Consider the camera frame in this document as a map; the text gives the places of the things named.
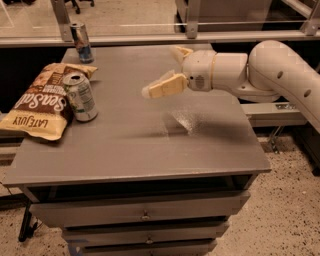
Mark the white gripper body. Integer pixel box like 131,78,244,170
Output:
182,50,216,92

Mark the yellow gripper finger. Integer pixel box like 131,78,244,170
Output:
142,70,188,99
170,46,193,64

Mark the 7up soda can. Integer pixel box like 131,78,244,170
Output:
63,72,98,122

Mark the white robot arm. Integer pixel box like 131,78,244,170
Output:
142,40,320,130

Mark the blue silver energy drink can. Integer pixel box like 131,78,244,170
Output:
70,22,94,63

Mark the brown Late July chip bag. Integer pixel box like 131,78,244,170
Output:
0,63,97,141

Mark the grey drawer cabinet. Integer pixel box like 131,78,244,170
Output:
2,43,272,256

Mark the black office chair base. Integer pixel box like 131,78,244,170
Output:
63,0,96,15

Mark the top grey drawer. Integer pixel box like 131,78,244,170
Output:
30,191,250,228

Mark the grey drawer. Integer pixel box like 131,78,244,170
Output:
62,220,229,247
30,191,250,228
69,239,217,256

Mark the middle grey drawer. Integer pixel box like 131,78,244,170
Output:
62,220,229,247

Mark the bottom grey drawer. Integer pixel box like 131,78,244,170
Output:
69,239,217,256

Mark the metal railing frame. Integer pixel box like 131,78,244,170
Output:
0,0,320,48

